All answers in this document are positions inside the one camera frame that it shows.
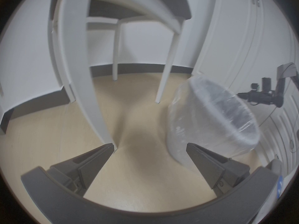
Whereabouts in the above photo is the white trash bin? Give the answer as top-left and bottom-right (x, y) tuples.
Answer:
(166, 76), (261, 172)

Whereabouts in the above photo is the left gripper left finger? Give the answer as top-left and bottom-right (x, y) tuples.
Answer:
(49, 143), (115, 197)

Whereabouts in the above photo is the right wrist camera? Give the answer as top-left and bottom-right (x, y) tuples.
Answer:
(250, 77), (272, 93)

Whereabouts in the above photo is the white wardrobe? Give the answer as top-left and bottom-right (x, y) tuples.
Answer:
(192, 0), (299, 170)

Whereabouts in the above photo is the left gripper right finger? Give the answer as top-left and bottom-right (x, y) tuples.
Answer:
(186, 142), (250, 196)

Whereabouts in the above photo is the grey and white chair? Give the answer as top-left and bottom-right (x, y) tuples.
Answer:
(48, 0), (192, 149)

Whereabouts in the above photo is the clear plastic bag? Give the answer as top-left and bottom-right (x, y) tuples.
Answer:
(166, 76), (262, 173)

